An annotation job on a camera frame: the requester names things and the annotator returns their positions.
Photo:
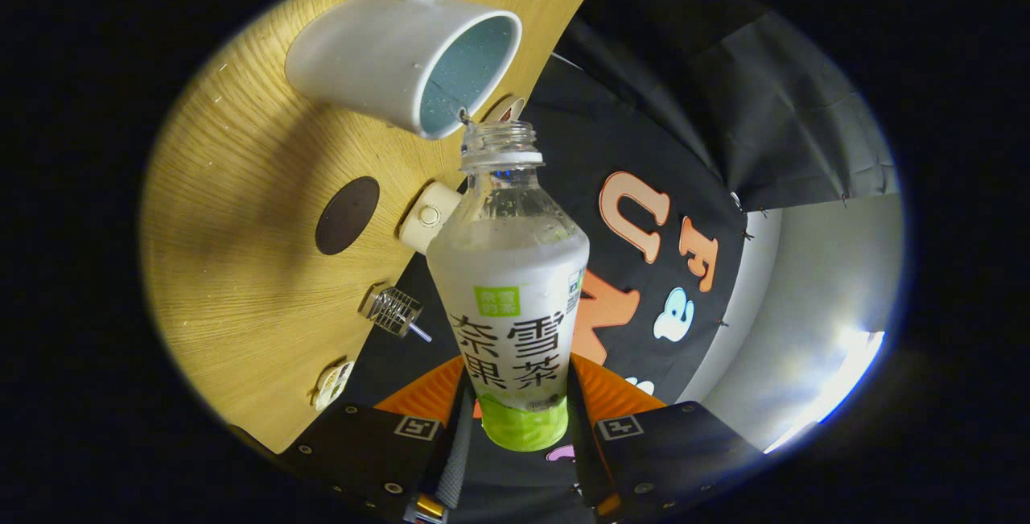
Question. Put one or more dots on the clear juice bottle white label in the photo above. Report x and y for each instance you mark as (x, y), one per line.
(515, 266)

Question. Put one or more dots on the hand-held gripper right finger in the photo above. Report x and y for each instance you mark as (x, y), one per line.
(684, 451)

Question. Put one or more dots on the white sectioned snack tray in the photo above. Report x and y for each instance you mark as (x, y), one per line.
(331, 385)

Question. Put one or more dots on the dark brown round coaster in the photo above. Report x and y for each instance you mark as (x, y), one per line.
(346, 216)

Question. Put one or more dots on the black backdrop cloth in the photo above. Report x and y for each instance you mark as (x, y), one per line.
(579, 146)

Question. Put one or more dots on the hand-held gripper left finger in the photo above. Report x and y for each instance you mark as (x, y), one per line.
(362, 451)

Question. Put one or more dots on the white cup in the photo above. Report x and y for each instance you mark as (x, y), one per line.
(362, 57)

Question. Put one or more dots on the white toaster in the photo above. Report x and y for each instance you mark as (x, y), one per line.
(426, 222)

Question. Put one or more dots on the large ceiling light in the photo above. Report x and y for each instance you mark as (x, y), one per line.
(845, 379)

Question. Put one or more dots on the wooden table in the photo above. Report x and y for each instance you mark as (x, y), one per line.
(241, 266)

